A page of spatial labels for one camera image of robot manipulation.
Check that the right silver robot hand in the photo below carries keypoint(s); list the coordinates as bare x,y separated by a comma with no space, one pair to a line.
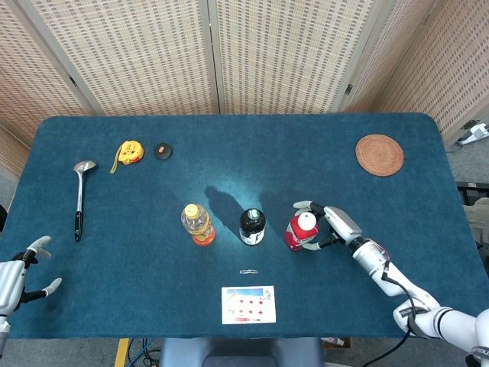
342,223

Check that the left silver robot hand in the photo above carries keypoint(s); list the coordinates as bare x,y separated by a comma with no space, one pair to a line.
11,283

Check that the red NFC juice bottle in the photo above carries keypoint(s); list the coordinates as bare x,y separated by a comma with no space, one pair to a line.
300,235

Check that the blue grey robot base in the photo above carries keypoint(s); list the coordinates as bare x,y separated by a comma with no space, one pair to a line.
240,353

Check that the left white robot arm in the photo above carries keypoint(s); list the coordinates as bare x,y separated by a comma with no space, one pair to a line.
3,332

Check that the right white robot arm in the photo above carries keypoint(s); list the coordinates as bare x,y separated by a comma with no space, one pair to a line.
447,321

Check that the dark brown tea bottle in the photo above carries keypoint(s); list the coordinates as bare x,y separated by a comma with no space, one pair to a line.
252,229

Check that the orange iced tea bottle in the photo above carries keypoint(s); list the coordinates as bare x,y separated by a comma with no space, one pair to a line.
198,225

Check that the round woven rattan coaster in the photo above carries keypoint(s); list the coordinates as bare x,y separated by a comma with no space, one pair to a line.
379,154

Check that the blue velvet table cloth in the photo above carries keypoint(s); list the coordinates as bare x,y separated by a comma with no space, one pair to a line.
114,275

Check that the brown cardboard box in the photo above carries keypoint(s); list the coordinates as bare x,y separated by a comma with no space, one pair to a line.
336,342

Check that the diamonds playing card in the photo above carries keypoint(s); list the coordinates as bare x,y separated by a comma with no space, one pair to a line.
250,306

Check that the black screen hinge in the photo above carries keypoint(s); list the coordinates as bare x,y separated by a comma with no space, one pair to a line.
72,80
348,89

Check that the beige upholstered chair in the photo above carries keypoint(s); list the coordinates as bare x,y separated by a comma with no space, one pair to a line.
479,219

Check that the white palace postcard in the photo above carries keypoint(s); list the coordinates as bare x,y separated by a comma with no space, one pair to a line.
229,319

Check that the white floor power strip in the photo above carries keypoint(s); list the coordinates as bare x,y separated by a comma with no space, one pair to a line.
475,132

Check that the woven folding screen panel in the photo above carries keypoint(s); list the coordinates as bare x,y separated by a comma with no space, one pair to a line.
386,57
34,69
290,57
454,57
133,57

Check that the yellow tape measure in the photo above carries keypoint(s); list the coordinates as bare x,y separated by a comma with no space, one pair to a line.
130,152

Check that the black round puck orange mark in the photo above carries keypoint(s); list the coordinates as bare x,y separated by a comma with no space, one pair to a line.
163,151

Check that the black equipment frame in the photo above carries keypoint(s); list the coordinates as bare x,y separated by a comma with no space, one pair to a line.
471,191

